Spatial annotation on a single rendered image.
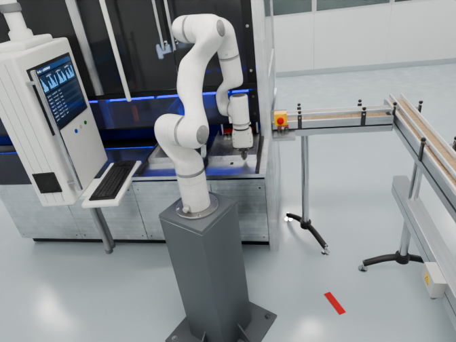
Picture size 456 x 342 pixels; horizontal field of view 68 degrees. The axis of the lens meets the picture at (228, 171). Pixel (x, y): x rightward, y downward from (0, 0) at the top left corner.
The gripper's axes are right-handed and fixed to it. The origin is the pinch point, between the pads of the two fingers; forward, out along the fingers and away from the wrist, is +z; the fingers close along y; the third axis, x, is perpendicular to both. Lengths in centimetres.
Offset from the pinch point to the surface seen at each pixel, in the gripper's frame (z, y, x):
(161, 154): 4, 50, -13
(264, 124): -5.5, -8.9, -27.8
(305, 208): 64, -32, -44
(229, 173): 4.4, 6.4, 10.6
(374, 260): 82, -73, -13
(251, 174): 4.3, -4.6, 11.8
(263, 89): -26.0, -9.7, -27.4
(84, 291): 93, 116, 13
